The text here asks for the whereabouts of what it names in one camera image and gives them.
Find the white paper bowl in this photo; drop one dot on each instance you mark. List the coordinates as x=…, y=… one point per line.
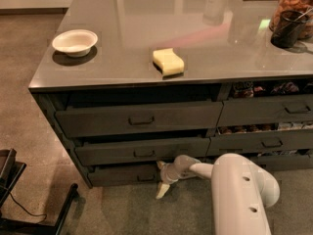
x=75, y=43

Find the grey drawer cabinet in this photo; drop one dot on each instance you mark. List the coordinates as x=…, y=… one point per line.
x=225, y=46

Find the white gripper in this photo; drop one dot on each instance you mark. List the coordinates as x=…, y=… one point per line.
x=169, y=175

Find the yellow sponge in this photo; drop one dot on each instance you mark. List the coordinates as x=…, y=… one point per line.
x=168, y=62

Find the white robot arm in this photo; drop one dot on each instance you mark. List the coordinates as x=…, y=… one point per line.
x=241, y=191

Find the drawer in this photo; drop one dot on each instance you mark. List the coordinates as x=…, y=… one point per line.
x=115, y=175
x=255, y=142
x=261, y=110
x=141, y=151
x=271, y=162
x=102, y=121

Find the glass jar of nuts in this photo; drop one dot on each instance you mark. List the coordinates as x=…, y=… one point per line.
x=296, y=5

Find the black mesh cup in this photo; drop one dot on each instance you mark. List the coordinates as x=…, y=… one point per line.
x=290, y=25

